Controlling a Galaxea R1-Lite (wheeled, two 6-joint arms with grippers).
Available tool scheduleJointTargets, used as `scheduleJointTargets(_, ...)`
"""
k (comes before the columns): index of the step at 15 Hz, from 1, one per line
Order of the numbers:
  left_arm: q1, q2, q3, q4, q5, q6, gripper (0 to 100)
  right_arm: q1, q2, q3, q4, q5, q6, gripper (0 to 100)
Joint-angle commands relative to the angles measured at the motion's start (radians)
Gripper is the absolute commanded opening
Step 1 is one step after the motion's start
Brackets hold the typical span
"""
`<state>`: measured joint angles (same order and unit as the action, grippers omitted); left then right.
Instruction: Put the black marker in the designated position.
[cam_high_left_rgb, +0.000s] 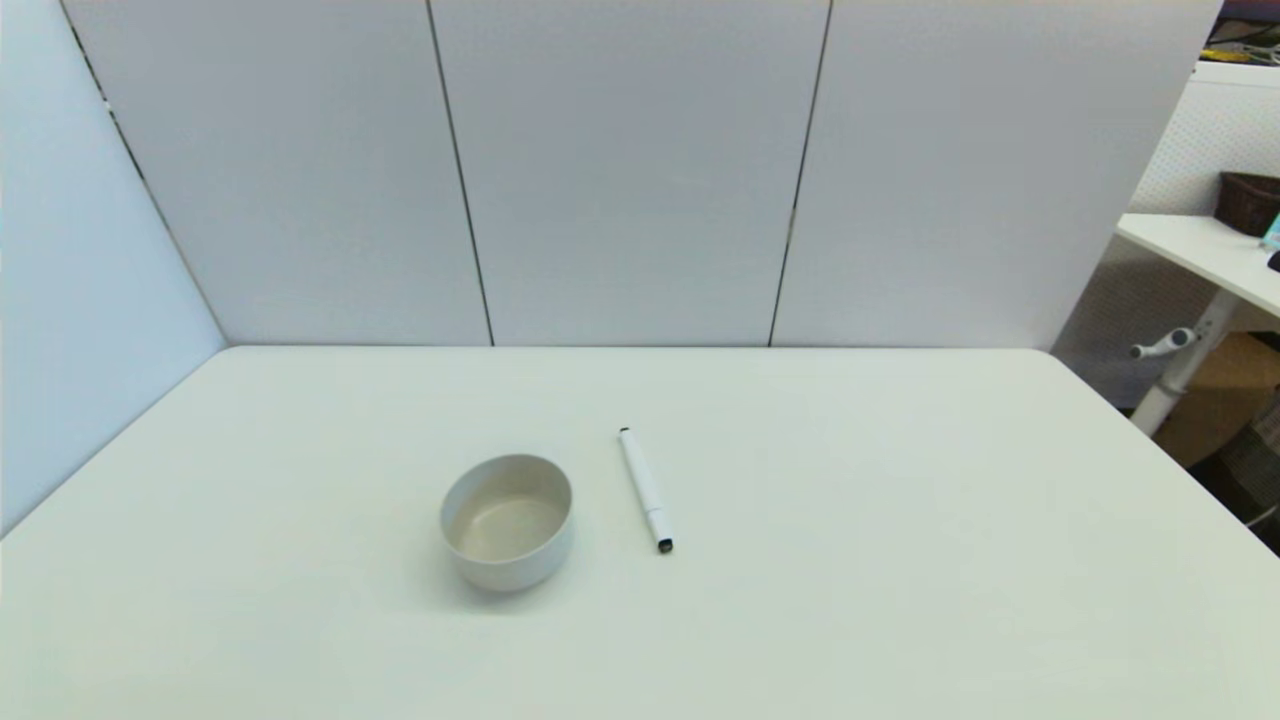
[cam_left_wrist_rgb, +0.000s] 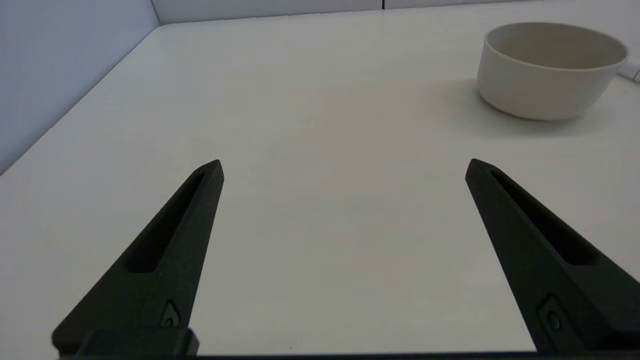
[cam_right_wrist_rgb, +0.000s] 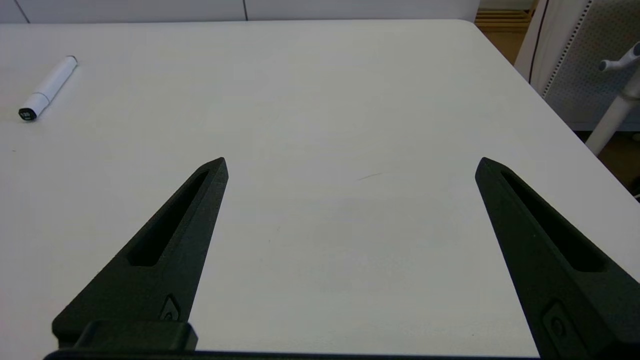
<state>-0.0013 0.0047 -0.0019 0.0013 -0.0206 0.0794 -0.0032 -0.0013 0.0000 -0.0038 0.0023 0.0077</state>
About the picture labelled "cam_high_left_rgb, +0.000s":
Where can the white marker with black cap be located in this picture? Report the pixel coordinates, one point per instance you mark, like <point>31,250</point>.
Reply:
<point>645,488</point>

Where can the dark brown basket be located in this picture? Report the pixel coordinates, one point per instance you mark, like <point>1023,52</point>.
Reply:
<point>1245,205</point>

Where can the white side desk top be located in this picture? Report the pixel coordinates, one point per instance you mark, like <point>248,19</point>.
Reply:
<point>1190,245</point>

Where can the white round bowl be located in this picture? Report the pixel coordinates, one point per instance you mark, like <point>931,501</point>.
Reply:
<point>505,570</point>

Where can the white desk leg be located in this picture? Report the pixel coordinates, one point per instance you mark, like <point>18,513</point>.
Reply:
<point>1185,370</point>

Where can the brown cardboard box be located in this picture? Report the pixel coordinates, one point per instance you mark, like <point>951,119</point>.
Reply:
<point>1225,400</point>

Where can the yellow clutter on partition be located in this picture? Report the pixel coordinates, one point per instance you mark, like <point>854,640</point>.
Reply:
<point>1245,50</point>

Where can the light blue item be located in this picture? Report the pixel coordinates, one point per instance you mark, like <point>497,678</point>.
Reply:
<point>1274,232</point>

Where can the white perforated partition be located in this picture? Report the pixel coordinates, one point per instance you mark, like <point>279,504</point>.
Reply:
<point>1210,140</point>

